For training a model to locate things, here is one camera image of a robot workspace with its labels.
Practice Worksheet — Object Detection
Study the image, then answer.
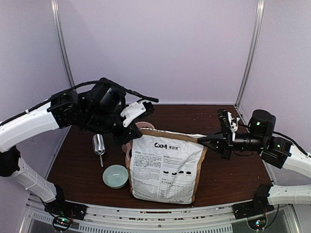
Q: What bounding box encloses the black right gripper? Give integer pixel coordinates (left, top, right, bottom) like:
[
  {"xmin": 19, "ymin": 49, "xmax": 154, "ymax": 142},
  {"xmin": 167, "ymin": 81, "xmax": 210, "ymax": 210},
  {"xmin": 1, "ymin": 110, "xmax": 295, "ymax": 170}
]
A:
[{"xmin": 198, "ymin": 127, "xmax": 266, "ymax": 161}]

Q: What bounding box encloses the metal food scoop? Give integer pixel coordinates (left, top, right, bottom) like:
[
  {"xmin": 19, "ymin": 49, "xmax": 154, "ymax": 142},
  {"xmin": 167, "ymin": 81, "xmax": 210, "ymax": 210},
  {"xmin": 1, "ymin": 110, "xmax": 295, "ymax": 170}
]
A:
[{"xmin": 92, "ymin": 134, "xmax": 105, "ymax": 167}]

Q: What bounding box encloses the brown dog food bag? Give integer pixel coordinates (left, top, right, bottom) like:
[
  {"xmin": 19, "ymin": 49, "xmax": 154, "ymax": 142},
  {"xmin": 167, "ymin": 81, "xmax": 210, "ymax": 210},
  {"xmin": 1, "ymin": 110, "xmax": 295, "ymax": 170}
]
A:
[{"xmin": 122, "ymin": 128, "xmax": 207, "ymax": 205}]

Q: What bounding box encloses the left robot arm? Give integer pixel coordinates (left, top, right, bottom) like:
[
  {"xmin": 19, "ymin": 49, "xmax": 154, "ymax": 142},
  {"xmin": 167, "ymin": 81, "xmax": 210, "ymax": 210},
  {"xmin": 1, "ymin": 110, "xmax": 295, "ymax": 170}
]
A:
[{"xmin": 0, "ymin": 78, "xmax": 156, "ymax": 216}]

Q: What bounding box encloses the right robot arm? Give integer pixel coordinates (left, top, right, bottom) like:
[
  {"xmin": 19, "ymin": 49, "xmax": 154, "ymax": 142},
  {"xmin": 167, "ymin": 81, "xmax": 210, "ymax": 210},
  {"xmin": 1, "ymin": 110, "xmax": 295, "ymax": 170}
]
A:
[{"xmin": 197, "ymin": 109, "xmax": 311, "ymax": 215}]

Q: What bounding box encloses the pink double pet feeder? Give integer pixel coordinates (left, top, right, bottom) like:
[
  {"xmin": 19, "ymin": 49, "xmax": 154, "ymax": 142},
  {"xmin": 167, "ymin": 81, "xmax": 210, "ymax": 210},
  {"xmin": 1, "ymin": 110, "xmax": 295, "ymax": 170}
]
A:
[{"xmin": 121, "ymin": 121, "xmax": 155, "ymax": 163}]

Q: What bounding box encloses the light green ceramic bowl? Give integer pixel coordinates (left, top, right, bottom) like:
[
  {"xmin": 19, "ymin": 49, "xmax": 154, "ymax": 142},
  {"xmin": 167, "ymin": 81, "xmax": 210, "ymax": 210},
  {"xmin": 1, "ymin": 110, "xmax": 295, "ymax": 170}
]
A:
[{"xmin": 102, "ymin": 165, "xmax": 129, "ymax": 189}]

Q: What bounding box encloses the right circuit board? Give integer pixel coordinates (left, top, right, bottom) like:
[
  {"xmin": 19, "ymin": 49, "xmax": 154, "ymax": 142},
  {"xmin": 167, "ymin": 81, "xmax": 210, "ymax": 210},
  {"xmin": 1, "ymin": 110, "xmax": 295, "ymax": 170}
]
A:
[{"xmin": 247, "ymin": 217, "xmax": 267, "ymax": 231}]

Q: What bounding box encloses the circuit board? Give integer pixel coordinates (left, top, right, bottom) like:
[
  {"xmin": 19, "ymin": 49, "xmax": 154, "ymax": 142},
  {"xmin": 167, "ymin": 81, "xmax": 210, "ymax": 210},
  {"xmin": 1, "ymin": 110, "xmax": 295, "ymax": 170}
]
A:
[
  {"xmin": 52, "ymin": 216, "xmax": 73, "ymax": 232},
  {"xmin": 247, "ymin": 217, "xmax": 267, "ymax": 231}
]

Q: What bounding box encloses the left circuit board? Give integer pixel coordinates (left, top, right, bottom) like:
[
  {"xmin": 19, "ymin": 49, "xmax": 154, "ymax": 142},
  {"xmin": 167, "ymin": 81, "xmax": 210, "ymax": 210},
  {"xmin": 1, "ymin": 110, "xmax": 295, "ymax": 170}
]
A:
[{"xmin": 52, "ymin": 216, "xmax": 73, "ymax": 232}]

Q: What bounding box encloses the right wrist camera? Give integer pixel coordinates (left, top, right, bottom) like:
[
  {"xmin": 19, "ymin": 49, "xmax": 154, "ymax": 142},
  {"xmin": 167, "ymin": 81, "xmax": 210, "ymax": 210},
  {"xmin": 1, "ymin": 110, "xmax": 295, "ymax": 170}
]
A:
[{"xmin": 217, "ymin": 109, "xmax": 240, "ymax": 141}]

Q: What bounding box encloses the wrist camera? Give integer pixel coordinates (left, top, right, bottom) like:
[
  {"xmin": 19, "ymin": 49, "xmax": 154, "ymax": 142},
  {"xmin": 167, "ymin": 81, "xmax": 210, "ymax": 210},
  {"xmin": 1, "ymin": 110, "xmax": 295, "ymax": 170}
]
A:
[
  {"xmin": 217, "ymin": 109, "xmax": 240, "ymax": 141},
  {"xmin": 120, "ymin": 100, "xmax": 155, "ymax": 128}
]

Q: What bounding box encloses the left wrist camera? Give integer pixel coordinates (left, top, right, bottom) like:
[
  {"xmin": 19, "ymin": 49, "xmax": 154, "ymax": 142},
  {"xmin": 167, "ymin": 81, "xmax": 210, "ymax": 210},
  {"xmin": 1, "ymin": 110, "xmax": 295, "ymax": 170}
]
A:
[{"xmin": 120, "ymin": 100, "xmax": 155, "ymax": 128}]

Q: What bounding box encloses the black braided left cable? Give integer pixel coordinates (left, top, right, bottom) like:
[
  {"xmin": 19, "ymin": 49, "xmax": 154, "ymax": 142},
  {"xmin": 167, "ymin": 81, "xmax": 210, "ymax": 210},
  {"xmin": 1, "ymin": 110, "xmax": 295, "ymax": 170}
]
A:
[{"xmin": 0, "ymin": 77, "xmax": 160, "ymax": 127}]

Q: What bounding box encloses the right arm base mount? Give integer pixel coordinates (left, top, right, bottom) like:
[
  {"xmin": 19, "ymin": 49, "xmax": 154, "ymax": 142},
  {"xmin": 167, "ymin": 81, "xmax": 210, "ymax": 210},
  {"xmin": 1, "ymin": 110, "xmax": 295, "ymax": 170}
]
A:
[{"xmin": 232, "ymin": 199, "xmax": 274, "ymax": 219}]

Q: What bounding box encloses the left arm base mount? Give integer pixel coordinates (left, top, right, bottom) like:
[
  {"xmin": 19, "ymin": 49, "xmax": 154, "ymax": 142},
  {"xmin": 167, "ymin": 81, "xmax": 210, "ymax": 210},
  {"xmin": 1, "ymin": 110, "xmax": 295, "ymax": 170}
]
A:
[{"xmin": 43, "ymin": 200, "xmax": 87, "ymax": 220}]

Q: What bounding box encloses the left aluminium table rail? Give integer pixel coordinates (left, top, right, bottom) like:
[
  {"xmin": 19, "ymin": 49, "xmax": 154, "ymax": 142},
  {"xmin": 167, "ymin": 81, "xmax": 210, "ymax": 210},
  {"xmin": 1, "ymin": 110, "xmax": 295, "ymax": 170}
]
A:
[{"xmin": 26, "ymin": 128, "xmax": 70, "ymax": 180}]

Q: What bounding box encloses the front aluminium table rail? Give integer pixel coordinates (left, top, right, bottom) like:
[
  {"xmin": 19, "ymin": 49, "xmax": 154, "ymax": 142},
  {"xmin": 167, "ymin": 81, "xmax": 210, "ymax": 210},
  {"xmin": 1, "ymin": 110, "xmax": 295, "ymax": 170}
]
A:
[{"xmin": 24, "ymin": 191, "xmax": 292, "ymax": 233}]

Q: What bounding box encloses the right rear aluminium post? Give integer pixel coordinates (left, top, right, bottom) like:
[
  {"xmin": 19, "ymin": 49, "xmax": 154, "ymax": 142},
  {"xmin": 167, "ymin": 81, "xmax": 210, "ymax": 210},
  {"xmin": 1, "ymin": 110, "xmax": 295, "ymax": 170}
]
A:
[{"xmin": 235, "ymin": 0, "xmax": 265, "ymax": 108}]

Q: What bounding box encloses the aluminium post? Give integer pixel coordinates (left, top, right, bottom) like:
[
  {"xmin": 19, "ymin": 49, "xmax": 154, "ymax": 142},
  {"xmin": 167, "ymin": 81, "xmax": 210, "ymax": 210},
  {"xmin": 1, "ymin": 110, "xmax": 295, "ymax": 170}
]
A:
[
  {"xmin": 51, "ymin": 0, "xmax": 75, "ymax": 87},
  {"xmin": 235, "ymin": 0, "xmax": 265, "ymax": 108}
]

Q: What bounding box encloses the left rear aluminium post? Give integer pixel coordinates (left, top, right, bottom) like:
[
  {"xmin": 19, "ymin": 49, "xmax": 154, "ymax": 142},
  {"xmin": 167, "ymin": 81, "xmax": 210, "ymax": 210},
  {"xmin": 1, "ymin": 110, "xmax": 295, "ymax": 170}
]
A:
[{"xmin": 51, "ymin": 0, "xmax": 75, "ymax": 87}]

